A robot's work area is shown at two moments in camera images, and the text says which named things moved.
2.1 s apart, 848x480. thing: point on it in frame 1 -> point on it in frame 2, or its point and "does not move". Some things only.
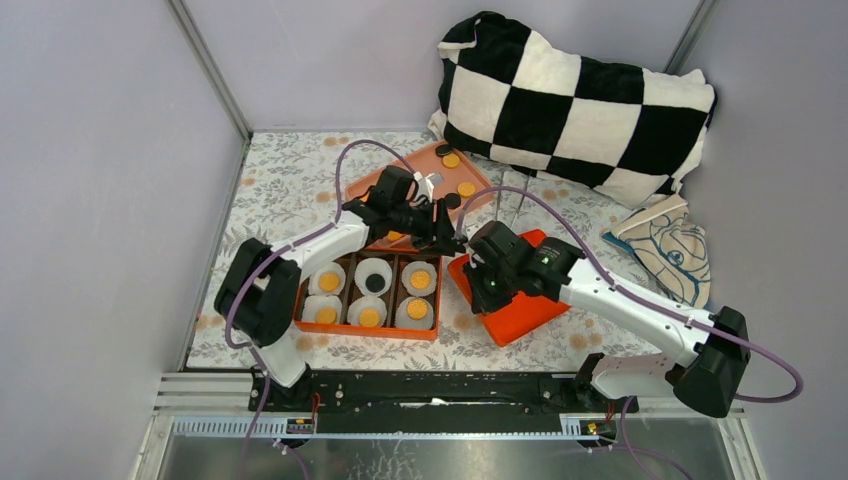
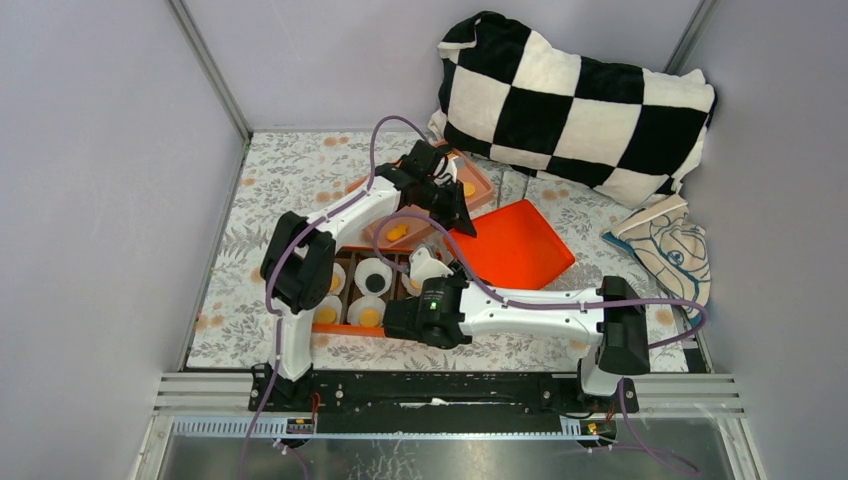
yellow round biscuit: [326, 315] does not move
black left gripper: [437, 234] -> [453, 213]
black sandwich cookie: [374, 282] does not move
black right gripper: [482, 303] -> [456, 274]
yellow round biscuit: [369, 318] does not move
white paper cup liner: [367, 310] does not move
